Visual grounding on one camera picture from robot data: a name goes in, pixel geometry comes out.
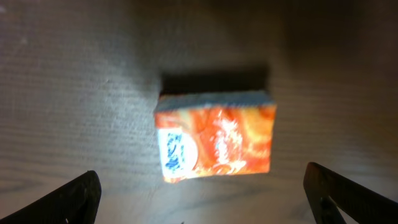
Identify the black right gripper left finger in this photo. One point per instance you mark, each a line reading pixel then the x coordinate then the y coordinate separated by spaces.
pixel 76 202

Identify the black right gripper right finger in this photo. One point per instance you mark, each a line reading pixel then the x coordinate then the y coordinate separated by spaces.
pixel 328 193

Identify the orange tissue pack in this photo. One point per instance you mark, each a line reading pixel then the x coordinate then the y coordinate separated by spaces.
pixel 209 134

